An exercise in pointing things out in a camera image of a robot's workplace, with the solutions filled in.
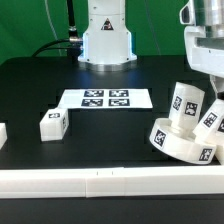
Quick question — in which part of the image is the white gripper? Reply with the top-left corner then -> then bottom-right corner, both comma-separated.
184,26 -> 224,99

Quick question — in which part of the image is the white U-shaped fence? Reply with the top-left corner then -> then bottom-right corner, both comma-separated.
0,124 -> 224,198

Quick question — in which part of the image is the black thick cable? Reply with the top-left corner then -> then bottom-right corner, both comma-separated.
31,0 -> 84,64

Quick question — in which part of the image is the white marker sheet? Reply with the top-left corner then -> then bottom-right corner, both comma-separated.
58,89 -> 153,109

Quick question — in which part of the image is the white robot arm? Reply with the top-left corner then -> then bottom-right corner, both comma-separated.
78,0 -> 224,100

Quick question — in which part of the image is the thin grey cable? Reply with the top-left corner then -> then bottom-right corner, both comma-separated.
44,0 -> 64,57

